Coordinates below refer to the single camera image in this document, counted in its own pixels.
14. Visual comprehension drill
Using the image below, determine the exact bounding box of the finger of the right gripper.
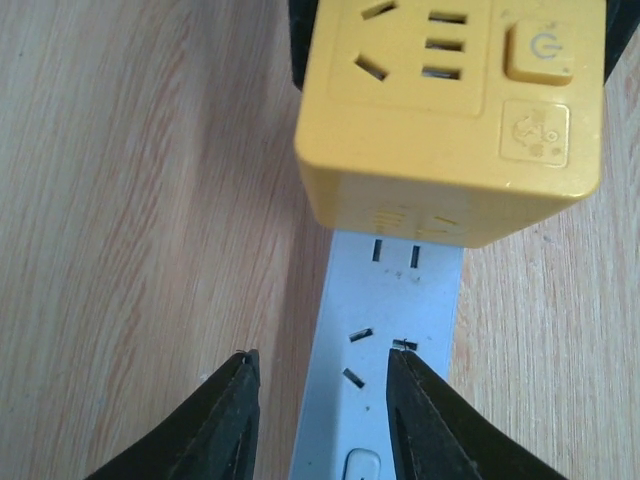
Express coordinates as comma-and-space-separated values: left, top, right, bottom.
604, 0, 640, 82
288, 0, 318, 90

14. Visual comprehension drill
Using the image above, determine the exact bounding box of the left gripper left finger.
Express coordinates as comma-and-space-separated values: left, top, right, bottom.
89, 350, 260, 479

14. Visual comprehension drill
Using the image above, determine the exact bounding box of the light blue power strip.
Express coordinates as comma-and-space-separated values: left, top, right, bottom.
289, 231, 463, 479

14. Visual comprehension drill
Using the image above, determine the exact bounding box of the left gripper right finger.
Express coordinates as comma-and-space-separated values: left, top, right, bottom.
386, 349, 564, 480

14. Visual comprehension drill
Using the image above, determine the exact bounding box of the yellow cube adapter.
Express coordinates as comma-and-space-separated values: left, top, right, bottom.
294, 1, 607, 248

